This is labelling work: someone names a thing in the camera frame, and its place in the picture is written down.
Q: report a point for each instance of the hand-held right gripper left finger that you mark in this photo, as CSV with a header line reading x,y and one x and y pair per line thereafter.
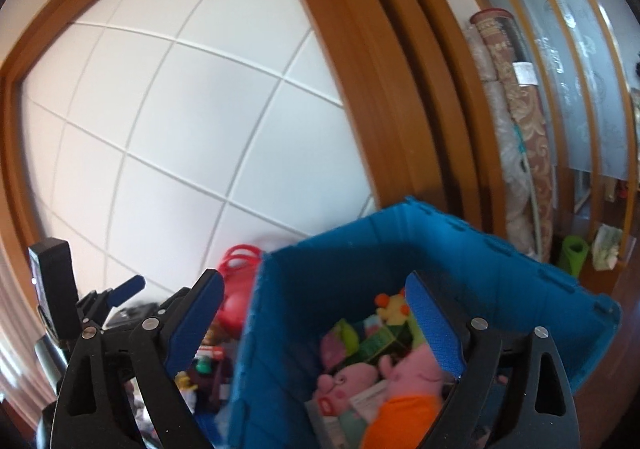
x,y
197,324

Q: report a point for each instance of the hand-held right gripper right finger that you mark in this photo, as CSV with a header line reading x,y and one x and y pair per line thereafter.
x,y
435,329

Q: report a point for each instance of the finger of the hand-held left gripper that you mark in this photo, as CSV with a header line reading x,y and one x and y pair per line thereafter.
x,y
127,289

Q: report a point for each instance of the pink pig plush orange dress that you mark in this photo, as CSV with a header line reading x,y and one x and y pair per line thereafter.
x,y
400,409

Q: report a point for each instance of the small green red toy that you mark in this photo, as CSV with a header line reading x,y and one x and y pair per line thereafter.
x,y
204,364

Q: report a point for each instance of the red hard carry case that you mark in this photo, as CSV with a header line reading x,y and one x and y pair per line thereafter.
x,y
237,309

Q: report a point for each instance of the yellow orange plush toy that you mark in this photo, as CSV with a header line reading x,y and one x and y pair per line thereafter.
x,y
395,306

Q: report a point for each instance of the green carton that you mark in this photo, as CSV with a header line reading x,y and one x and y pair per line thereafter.
x,y
387,341

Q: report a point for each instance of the green pink soft toy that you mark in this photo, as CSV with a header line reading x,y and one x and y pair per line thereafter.
x,y
340,336

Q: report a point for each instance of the white booklet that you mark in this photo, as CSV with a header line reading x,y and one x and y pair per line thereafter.
x,y
372,401

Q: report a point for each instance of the pink pig plush with glasses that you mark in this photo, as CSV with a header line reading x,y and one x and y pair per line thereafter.
x,y
345,379

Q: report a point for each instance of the green rolled mat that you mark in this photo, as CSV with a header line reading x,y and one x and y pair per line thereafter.
x,y
574,254

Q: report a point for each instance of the pale floral rolled carpet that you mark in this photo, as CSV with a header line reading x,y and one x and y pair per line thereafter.
x,y
500,169

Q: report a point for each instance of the white printed bag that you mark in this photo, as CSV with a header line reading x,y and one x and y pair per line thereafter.
x,y
607,241

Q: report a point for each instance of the red patterned rolled carpet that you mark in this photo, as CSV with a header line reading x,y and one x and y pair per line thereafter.
x,y
530,129

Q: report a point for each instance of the frosted glass sliding door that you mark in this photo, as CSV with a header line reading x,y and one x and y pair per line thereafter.
x,y
575,79

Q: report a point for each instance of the wooden door frame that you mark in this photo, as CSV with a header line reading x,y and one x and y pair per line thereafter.
x,y
400,79

